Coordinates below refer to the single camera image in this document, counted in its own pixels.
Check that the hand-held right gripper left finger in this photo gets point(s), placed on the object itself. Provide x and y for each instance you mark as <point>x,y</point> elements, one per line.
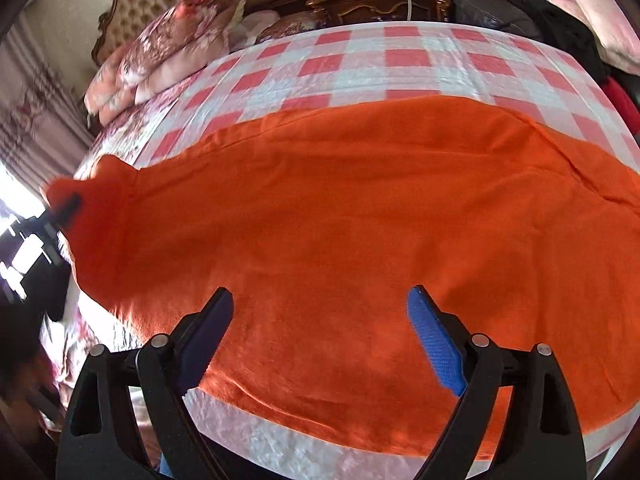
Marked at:
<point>200,340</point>

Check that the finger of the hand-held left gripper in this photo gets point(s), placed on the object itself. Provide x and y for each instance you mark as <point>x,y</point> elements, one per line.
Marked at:
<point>67,207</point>

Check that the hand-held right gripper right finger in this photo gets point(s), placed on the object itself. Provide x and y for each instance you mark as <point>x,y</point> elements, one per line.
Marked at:
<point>437,340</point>

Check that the orange pants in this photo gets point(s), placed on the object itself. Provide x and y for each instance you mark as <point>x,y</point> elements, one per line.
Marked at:
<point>350,220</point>

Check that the striped curtain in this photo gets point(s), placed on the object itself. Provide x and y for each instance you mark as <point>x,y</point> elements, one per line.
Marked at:
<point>30,110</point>

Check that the floral pink pillow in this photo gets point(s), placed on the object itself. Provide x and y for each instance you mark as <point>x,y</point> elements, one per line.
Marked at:
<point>107,87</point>

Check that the person's blue jeans legs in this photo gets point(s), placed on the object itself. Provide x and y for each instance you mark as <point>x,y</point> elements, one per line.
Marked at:
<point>165,472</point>

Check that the plain pink pillow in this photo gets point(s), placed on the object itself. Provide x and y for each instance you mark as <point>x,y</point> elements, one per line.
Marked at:
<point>170,72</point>

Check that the floral pillows stack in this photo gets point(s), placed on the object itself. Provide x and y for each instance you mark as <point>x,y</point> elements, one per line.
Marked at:
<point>185,30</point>

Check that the pale checked pillow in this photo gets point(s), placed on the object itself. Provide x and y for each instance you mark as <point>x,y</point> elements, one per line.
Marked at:
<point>260,22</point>

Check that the dark pink patterned pillow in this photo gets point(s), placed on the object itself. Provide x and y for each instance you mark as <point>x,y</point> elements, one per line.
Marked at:
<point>295,27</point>

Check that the pink white checked cloth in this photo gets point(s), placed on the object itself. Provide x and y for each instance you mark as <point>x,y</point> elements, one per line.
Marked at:
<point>350,60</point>

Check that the bright red cloth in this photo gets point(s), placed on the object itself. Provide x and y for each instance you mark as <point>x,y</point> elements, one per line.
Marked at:
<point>625,105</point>

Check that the black clothes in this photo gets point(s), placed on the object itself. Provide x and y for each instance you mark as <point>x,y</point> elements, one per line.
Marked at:
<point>565,35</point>

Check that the dark wooden nightstand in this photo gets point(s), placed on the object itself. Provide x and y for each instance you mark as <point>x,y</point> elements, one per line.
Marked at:
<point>370,5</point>

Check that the large pink floral cushion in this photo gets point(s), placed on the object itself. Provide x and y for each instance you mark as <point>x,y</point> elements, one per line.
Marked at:
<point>590,5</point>

